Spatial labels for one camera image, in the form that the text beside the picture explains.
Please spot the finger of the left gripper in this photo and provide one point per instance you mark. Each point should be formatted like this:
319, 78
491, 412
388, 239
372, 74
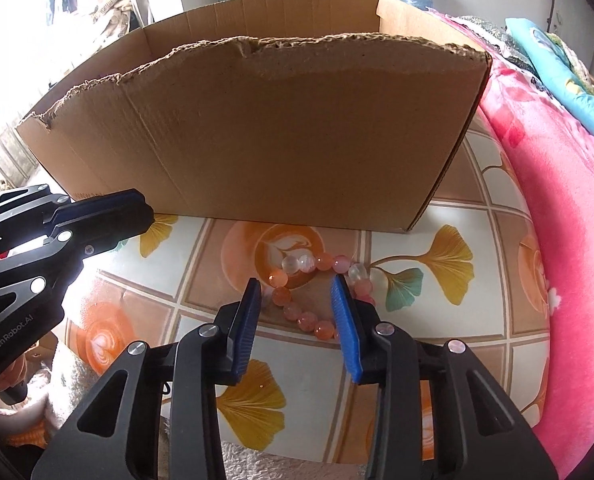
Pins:
100, 223
26, 213

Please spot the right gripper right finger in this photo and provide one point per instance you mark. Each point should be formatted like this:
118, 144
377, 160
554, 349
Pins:
440, 413

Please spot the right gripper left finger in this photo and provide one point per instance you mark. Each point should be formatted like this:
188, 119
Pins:
113, 432

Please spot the white fluffy towel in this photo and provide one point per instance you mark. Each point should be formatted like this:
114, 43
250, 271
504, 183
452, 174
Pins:
54, 391

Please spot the patterned tablecloth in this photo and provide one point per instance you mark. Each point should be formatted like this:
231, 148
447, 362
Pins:
334, 333

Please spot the brown cardboard box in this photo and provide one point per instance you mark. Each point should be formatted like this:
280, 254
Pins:
336, 113

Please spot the pink floral blanket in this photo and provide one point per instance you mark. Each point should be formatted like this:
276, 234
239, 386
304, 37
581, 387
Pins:
522, 193

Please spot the light blue quilt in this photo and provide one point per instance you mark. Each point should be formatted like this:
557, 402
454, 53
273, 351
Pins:
558, 67

